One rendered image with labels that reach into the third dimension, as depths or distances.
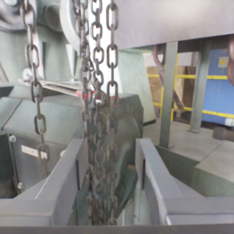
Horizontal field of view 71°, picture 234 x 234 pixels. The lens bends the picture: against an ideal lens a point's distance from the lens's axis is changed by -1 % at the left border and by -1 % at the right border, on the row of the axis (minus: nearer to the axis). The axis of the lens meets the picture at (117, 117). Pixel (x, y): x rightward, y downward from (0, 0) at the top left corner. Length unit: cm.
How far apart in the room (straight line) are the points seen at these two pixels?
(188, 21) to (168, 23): 8
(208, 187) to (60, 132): 53
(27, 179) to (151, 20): 71
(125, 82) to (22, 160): 68
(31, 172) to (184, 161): 55
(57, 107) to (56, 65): 96
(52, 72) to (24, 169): 96
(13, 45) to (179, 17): 99
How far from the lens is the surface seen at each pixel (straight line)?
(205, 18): 68
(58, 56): 139
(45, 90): 58
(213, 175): 66
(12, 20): 119
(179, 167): 77
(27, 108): 51
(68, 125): 38
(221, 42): 102
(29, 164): 48
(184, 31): 70
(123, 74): 98
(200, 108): 103
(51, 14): 136
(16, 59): 130
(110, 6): 24
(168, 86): 71
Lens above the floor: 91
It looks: 15 degrees down
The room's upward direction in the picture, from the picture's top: straight up
